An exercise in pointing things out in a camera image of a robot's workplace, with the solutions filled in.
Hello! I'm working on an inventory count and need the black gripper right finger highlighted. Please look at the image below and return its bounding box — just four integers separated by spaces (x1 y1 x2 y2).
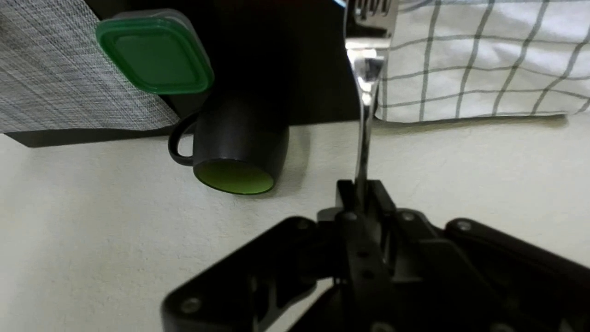
362 177 590 332

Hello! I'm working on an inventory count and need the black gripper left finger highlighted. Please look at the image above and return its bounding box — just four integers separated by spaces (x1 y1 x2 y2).
161 179 371 332

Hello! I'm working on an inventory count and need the silver fork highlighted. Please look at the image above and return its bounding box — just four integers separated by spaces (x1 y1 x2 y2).
343 0 402 200

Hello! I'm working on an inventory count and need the dark mug green inside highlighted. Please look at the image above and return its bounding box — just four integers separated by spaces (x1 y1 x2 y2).
166 91 292 198

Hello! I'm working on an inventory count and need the white checked cloth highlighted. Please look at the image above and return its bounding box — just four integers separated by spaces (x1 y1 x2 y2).
345 0 590 126

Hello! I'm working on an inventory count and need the black table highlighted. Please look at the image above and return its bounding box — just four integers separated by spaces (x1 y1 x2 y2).
6 0 395 150

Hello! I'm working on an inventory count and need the green square container lid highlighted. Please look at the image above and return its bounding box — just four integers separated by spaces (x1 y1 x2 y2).
94 8 216 98

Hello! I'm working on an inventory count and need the grey woven placemat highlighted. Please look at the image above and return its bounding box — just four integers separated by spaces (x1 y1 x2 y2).
0 0 181 135

